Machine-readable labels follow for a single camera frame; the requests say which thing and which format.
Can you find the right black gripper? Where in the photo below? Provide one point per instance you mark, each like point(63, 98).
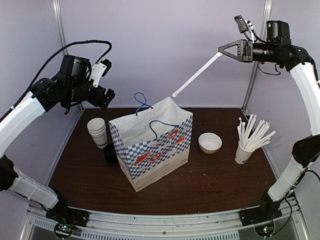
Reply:
point(244, 46)

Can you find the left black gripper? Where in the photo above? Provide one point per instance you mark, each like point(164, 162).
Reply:
point(96, 99)

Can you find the single white straw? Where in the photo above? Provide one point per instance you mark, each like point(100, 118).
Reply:
point(197, 74)

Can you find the checkered paper takeout bag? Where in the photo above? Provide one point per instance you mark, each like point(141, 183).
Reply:
point(152, 142)

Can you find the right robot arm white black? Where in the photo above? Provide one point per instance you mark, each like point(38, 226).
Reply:
point(278, 49)

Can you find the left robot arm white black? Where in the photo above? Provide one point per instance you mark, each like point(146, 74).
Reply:
point(77, 81)

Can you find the stack of white paper cups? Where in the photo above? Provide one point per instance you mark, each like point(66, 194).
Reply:
point(97, 129)

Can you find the stack of black cup lids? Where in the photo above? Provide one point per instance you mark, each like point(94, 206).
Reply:
point(110, 154)

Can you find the bundle of white wrapped straws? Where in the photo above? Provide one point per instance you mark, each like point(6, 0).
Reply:
point(250, 138)

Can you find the white ceramic bowl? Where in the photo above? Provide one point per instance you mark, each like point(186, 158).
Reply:
point(209, 143)

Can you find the white cup holding straws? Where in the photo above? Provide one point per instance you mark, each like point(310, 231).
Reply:
point(241, 155)

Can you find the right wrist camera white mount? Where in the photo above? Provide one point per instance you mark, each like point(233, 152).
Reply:
point(246, 28)

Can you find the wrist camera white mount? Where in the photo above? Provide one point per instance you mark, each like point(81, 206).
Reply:
point(98, 71)
point(246, 28)

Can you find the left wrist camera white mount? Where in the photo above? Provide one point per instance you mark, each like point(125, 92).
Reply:
point(98, 71)

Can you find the right aluminium corner post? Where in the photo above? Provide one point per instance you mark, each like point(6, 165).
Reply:
point(266, 16)

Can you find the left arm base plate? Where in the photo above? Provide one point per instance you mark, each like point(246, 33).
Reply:
point(71, 216)

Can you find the aluminium front rail frame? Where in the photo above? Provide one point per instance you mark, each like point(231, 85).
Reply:
point(223, 225)

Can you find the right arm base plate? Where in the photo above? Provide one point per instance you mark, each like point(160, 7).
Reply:
point(253, 216)

